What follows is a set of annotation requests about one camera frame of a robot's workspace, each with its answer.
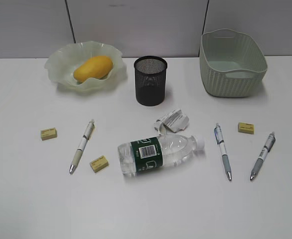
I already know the white waste paper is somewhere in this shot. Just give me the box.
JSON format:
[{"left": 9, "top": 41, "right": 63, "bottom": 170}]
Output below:
[{"left": 153, "top": 109, "right": 189, "bottom": 135}]

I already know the clear water bottle green label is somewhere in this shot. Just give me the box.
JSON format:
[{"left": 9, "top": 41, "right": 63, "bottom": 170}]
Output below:
[{"left": 118, "top": 134, "right": 205, "bottom": 176}]

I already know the yellow mango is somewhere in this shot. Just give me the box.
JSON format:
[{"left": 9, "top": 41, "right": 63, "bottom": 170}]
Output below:
[{"left": 73, "top": 56, "right": 113, "bottom": 83}]

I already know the black mesh pen holder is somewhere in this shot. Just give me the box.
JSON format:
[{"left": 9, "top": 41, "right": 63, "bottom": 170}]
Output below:
[{"left": 134, "top": 56, "right": 167, "bottom": 107}]

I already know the left beige grip pen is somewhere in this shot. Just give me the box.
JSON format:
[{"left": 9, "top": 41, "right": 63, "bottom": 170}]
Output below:
[{"left": 69, "top": 119, "right": 95, "bottom": 175}]

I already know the centre left yellow eraser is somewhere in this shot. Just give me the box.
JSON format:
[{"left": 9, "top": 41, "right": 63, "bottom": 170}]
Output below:
[{"left": 90, "top": 155, "right": 109, "bottom": 173}]

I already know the yellow eraser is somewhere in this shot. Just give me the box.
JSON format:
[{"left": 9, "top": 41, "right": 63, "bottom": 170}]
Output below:
[
  {"left": 90, "top": 155, "right": 109, "bottom": 173},
  {"left": 40, "top": 128, "right": 57, "bottom": 140},
  {"left": 237, "top": 122, "right": 254, "bottom": 134}
]

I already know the middle blue grey pen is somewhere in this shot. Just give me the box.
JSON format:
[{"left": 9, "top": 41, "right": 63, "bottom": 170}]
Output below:
[{"left": 214, "top": 123, "right": 232, "bottom": 181}]

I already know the far left yellow eraser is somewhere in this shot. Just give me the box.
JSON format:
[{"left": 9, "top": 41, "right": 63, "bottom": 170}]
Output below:
[{"left": 40, "top": 128, "right": 57, "bottom": 140}]

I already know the pale green wavy plate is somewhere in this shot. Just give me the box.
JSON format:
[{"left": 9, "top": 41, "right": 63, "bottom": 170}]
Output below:
[{"left": 44, "top": 41, "right": 127, "bottom": 93}]

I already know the right yellow eraser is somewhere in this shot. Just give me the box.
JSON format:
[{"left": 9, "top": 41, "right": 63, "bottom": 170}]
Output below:
[{"left": 237, "top": 122, "right": 254, "bottom": 134}]

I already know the pale green woven basket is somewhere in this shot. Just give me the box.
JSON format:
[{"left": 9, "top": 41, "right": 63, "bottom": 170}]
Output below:
[{"left": 199, "top": 28, "right": 268, "bottom": 98}]

